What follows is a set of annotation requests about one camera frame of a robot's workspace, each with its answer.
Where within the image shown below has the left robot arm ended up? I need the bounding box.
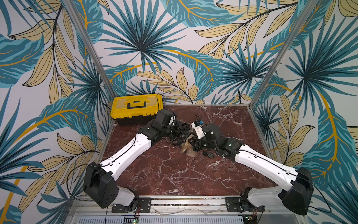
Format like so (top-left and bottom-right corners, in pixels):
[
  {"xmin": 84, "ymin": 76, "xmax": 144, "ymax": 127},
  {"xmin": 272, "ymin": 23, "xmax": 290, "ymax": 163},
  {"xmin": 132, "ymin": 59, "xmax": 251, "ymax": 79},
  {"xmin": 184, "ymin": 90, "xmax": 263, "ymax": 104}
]
[{"xmin": 84, "ymin": 109, "xmax": 191, "ymax": 209}]

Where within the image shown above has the beige striped cloth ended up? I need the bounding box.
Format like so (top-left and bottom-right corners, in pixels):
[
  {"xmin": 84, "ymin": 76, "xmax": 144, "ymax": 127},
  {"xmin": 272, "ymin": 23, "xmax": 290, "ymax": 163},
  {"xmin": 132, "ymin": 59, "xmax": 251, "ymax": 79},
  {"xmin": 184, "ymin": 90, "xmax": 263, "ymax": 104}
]
[{"xmin": 180, "ymin": 134, "xmax": 199, "ymax": 158}]

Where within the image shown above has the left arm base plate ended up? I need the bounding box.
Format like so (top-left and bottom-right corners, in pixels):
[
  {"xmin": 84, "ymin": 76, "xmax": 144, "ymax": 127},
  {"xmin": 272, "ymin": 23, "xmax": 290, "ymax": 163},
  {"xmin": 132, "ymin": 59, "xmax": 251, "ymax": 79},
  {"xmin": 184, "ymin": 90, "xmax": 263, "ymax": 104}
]
[{"xmin": 111, "ymin": 197, "xmax": 152, "ymax": 214}]

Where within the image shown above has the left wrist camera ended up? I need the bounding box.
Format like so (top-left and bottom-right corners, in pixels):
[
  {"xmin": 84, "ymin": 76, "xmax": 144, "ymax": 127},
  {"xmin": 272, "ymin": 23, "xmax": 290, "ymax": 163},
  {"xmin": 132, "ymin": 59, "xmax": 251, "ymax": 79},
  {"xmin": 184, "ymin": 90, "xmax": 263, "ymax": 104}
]
[{"xmin": 168, "ymin": 116, "xmax": 176, "ymax": 126}]

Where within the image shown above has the yellow black toolbox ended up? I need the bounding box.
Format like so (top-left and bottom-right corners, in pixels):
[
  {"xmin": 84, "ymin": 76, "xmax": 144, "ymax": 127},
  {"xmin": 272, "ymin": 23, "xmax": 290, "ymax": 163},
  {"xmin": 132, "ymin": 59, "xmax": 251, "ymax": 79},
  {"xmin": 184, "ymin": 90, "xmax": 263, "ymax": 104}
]
[{"xmin": 111, "ymin": 94, "xmax": 164, "ymax": 126}]

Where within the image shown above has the aluminium front rail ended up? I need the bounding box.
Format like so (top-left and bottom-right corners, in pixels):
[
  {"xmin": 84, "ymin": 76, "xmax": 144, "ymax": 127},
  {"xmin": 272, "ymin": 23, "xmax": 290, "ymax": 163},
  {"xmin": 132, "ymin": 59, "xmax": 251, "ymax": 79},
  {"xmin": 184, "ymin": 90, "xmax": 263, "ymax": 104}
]
[{"xmin": 65, "ymin": 196, "xmax": 309, "ymax": 224}]

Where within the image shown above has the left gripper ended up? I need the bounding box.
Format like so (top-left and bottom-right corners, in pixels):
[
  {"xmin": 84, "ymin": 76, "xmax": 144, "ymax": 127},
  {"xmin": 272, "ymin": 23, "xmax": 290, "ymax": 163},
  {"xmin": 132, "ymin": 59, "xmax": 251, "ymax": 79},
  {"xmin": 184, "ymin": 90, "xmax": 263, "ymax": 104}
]
[{"xmin": 162, "ymin": 120, "xmax": 190, "ymax": 142}]

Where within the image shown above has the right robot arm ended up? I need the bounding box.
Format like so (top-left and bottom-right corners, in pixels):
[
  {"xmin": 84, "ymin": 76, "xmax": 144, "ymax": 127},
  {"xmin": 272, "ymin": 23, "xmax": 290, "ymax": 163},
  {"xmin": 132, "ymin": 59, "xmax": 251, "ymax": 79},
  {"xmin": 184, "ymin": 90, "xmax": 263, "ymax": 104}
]
[{"xmin": 189, "ymin": 121, "xmax": 314, "ymax": 216}]

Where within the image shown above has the small olive watch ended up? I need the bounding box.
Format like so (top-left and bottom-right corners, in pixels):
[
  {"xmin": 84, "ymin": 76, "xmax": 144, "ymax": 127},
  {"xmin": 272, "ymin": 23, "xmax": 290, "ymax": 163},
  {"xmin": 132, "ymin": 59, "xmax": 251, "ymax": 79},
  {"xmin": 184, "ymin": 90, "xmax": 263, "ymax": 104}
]
[{"xmin": 203, "ymin": 151, "xmax": 215, "ymax": 158}]

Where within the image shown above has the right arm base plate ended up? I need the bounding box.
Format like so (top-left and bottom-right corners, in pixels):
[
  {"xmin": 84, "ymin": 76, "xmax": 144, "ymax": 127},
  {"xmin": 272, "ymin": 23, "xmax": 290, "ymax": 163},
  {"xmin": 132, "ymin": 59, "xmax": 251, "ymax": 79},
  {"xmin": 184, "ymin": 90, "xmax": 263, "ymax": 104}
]
[{"xmin": 225, "ymin": 197, "xmax": 265, "ymax": 213}]

